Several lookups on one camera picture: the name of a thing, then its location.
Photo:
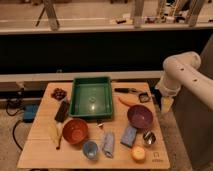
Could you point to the small metal clip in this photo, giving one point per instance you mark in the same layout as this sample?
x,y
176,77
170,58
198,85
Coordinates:
x,y
100,124

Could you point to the blue sponge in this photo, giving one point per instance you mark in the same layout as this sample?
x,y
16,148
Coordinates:
x,y
128,136

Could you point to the green plastic tray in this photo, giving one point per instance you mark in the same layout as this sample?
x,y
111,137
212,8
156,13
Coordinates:
x,y
91,98

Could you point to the black handled knife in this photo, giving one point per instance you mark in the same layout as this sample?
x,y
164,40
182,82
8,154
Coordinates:
x,y
127,90

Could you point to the yellow banana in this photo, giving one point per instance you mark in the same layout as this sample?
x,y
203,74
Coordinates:
x,y
55,133

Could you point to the yellow round fruit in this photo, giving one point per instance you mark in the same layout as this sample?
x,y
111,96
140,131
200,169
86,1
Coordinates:
x,y
138,153

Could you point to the black rectangular block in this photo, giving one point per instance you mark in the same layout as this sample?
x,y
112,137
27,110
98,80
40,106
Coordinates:
x,y
62,112

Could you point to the orange carrot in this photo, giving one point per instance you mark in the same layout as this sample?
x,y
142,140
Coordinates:
x,y
126,102

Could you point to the small blue cup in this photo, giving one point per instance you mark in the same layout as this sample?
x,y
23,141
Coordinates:
x,y
90,150

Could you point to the orange bowl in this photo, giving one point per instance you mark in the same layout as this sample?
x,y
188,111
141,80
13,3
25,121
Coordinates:
x,y
75,131

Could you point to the purple bowl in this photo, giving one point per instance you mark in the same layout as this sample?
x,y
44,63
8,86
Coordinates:
x,y
140,116

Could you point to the small black square box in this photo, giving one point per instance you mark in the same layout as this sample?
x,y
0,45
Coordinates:
x,y
144,97

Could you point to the small metal cup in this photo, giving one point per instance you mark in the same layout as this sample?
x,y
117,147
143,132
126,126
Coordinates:
x,y
149,138

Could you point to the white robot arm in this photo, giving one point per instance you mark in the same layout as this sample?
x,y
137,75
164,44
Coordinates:
x,y
182,70

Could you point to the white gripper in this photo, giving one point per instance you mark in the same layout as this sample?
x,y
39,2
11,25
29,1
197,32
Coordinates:
x,y
168,88

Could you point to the dark grape bunch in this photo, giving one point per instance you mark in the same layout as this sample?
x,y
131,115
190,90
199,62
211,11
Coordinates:
x,y
58,94

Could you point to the blue power box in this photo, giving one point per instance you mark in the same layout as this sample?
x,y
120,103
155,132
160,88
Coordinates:
x,y
30,113

